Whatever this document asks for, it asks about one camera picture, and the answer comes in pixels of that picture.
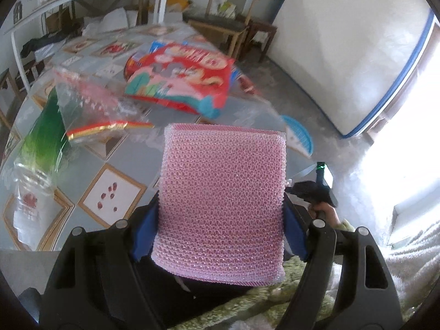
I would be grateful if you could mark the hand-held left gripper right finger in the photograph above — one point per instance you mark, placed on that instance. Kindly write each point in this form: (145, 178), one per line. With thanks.
(294, 228)

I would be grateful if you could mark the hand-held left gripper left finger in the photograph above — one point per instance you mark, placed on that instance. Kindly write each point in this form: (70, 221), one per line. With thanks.
(146, 228)

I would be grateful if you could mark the blue plastic basket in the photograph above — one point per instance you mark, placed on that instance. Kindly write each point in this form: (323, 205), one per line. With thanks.
(302, 137)

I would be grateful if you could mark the pink foam net sleeve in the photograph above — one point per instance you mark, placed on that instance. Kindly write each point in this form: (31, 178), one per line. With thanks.
(220, 196)

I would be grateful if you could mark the red snack bag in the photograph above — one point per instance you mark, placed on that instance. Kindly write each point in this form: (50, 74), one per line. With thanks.
(178, 75)

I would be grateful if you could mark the person's right hand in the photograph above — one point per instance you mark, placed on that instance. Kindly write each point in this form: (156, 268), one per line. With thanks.
(328, 215)

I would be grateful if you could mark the fruit print tablecloth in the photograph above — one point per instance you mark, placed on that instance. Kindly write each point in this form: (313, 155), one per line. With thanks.
(137, 151)

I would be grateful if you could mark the green fuzzy clothing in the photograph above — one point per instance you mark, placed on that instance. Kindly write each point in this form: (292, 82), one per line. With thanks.
(264, 312)

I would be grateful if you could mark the clear plastic wrapper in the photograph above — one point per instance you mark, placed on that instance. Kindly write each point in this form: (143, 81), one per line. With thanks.
(31, 209)

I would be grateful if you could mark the white fleece blanket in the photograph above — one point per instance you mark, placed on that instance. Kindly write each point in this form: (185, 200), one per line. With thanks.
(412, 264)

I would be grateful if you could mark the clear plastic bag red strip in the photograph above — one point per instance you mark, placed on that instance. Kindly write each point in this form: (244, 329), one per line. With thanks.
(92, 106)

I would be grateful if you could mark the white mattress blue edge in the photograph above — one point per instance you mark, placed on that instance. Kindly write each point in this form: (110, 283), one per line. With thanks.
(343, 58)

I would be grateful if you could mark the dark wooden stool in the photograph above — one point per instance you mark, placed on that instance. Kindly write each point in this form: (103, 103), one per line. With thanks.
(263, 27)

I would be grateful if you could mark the wooden chair dark seat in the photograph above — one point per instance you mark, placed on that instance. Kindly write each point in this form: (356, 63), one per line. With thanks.
(216, 22)

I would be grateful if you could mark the white green bag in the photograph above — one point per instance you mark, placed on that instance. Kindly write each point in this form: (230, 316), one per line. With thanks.
(227, 8)

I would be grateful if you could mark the white sack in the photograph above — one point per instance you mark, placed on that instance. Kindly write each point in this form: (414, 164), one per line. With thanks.
(110, 20)

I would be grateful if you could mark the black cloth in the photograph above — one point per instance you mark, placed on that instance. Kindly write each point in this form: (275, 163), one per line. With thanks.
(37, 44)

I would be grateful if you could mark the cardboard box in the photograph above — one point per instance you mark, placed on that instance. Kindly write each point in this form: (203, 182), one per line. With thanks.
(52, 23)

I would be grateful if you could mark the yellow bag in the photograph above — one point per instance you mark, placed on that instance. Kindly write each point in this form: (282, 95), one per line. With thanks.
(178, 1)

